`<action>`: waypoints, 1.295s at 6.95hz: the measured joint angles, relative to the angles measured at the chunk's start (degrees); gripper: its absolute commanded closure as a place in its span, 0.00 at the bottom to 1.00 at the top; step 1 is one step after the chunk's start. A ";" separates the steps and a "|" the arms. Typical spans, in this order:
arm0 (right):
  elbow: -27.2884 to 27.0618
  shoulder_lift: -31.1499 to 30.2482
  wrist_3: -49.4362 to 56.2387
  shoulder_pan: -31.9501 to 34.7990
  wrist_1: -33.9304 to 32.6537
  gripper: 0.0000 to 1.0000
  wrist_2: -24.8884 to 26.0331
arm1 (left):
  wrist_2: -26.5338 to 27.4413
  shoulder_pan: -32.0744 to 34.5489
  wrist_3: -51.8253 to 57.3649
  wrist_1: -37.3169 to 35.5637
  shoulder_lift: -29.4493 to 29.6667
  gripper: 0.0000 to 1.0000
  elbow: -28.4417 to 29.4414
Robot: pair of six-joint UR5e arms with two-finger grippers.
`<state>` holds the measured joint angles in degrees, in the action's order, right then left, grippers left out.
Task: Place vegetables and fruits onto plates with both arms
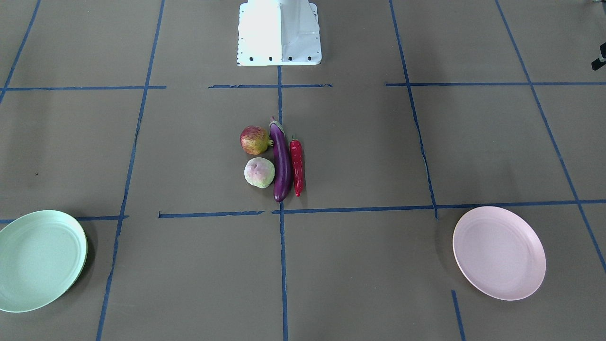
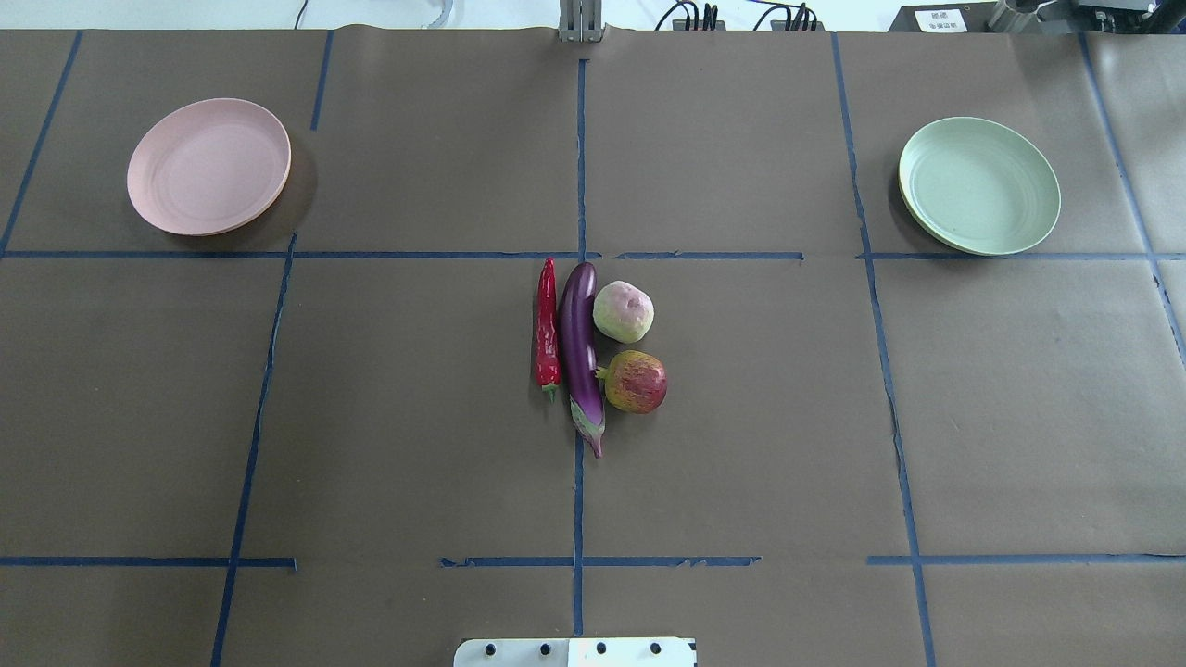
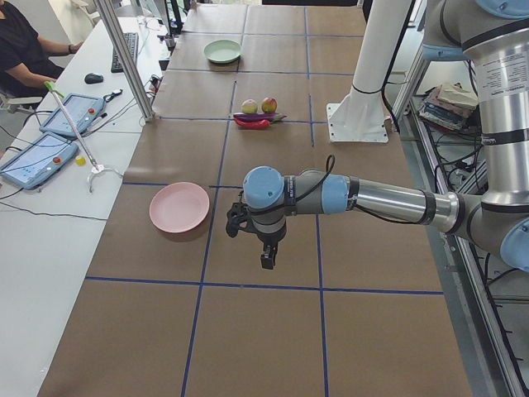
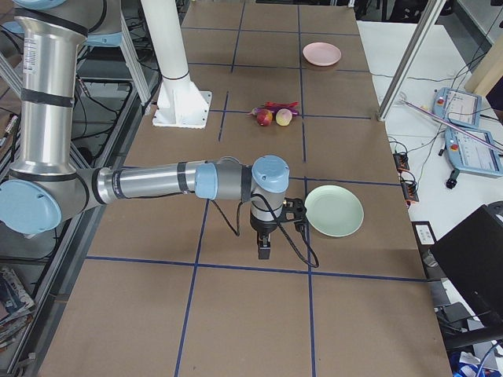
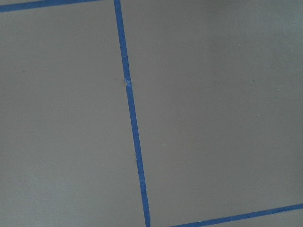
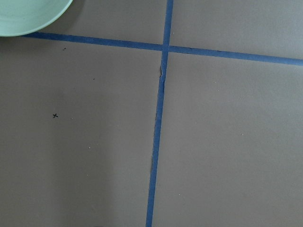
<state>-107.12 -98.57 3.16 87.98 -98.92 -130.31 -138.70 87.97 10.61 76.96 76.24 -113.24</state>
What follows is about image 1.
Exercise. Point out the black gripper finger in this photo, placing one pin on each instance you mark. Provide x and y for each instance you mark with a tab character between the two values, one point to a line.
601	59

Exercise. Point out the red chili pepper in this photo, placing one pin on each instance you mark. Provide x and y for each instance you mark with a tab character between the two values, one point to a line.
296	151

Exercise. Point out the purple eggplant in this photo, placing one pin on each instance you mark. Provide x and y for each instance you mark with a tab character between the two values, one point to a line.
284	174

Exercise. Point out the red yellow apple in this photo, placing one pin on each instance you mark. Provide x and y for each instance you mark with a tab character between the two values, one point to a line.
255	140

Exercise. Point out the pale green pink peach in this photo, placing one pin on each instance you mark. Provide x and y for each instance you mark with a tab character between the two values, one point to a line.
259	172

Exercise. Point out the pink plate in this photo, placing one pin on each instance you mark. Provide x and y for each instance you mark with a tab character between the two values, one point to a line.
499	253

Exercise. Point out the green plate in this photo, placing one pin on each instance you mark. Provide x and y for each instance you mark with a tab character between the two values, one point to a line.
42	254

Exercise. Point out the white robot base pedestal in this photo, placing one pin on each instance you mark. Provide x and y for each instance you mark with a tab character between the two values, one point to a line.
278	32

